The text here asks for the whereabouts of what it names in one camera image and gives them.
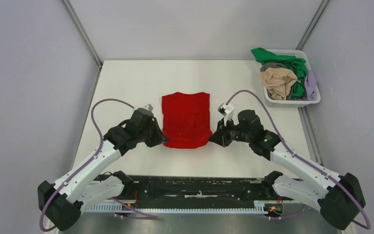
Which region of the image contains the white plastic basket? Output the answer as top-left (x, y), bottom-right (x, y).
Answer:
top-left (261, 49), bottom-right (321, 108)

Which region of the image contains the red t shirt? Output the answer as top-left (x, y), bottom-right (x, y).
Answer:
top-left (162, 92), bottom-right (212, 149)

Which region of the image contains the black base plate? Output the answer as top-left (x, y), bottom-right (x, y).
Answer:
top-left (118, 175), bottom-right (278, 209)

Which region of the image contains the green t shirt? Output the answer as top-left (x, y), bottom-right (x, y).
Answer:
top-left (251, 47), bottom-right (308, 100)

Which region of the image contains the grey t shirt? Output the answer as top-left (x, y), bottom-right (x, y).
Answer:
top-left (260, 62), bottom-right (286, 72)

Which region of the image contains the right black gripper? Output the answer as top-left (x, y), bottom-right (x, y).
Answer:
top-left (209, 117), bottom-right (252, 148)

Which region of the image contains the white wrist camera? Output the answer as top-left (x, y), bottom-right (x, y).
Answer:
top-left (133, 104), bottom-right (153, 112)
top-left (218, 102), bottom-right (235, 126)

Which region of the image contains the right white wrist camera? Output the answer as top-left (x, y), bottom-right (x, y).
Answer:
top-left (218, 102), bottom-right (235, 126)

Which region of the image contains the beige t shirt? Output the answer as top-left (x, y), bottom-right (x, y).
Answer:
top-left (259, 67), bottom-right (298, 100)

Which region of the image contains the lilac t shirt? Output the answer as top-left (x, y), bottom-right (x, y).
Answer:
top-left (304, 70), bottom-right (318, 101)

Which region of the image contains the white slotted cable duct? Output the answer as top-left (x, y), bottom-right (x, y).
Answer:
top-left (87, 201), bottom-right (273, 215)

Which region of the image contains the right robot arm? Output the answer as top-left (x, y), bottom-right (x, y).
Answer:
top-left (209, 107), bottom-right (366, 230)

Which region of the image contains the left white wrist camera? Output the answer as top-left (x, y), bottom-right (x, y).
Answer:
top-left (133, 104), bottom-right (153, 112)

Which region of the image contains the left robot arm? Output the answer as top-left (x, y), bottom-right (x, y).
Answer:
top-left (37, 108), bottom-right (168, 231)

